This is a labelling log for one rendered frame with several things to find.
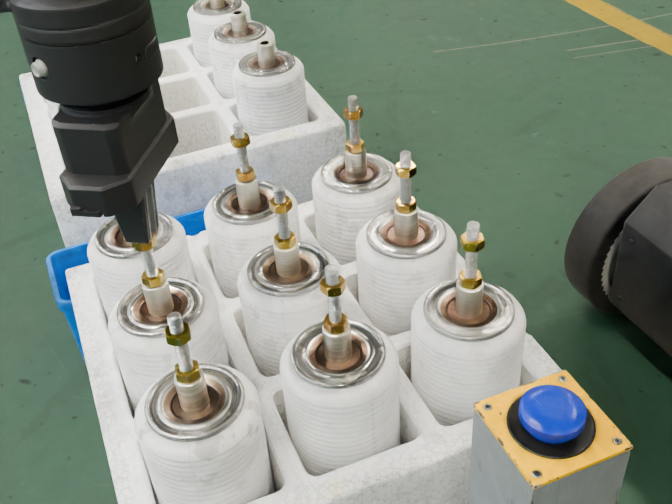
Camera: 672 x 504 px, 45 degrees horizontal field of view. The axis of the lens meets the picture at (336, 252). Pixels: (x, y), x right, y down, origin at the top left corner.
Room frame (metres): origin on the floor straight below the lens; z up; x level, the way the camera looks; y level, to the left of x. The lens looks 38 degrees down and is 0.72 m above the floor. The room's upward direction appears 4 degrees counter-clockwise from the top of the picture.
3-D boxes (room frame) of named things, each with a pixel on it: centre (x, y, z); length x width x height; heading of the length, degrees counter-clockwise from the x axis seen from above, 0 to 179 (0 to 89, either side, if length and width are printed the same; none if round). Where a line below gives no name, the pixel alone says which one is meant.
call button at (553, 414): (0.32, -0.12, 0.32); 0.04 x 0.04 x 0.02
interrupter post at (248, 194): (0.68, 0.08, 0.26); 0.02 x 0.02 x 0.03
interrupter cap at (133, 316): (0.53, 0.15, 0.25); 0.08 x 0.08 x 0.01
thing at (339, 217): (0.72, -0.03, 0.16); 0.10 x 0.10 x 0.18
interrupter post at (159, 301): (0.53, 0.15, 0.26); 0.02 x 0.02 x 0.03
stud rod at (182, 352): (0.42, 0.12, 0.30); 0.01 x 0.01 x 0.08
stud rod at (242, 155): (0.68, 0.08, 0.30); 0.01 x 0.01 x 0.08
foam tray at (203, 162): (1.08, 0.22, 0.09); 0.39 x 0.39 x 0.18; 20
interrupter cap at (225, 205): (0.68, 0.08, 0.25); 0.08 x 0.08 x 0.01
